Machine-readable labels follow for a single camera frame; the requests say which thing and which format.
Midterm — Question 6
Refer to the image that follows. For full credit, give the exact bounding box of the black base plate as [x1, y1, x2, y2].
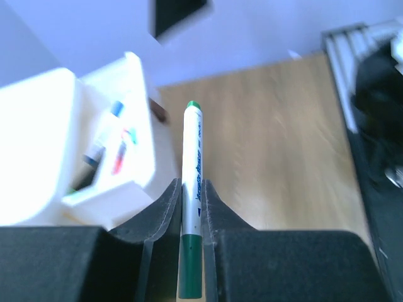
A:
[346, 130, 402, 301]

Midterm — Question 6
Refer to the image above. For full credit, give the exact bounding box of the blue tip white marker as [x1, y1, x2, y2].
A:
[83, 101, 124, 167]

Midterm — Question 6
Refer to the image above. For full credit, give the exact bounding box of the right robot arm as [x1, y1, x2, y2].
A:
[150, 1, 402, 120]

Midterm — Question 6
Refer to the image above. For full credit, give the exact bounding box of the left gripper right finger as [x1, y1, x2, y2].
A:
[201, 180, 390, 301]

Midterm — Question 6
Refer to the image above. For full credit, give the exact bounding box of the green black highlighter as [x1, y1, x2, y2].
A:
[65, 171, 95, 196]

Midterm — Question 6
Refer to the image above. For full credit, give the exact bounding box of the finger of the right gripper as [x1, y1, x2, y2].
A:
[150, 0, 210, 40]

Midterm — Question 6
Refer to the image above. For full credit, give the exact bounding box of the aluminium frame rail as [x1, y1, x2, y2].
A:
[322, 17, 402, 133]

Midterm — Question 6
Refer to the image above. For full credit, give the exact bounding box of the teal tip white marker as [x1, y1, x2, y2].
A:
[127, 128, 137, 145]

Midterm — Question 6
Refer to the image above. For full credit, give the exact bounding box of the green cap white marker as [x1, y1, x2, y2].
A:
[178, 101, 203, 299]

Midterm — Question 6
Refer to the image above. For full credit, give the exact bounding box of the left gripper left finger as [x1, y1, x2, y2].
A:
[1, 179, 182, 301]

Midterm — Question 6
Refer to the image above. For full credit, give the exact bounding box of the white drawer cabinet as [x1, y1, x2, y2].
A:
[1, 52, 179, 229]

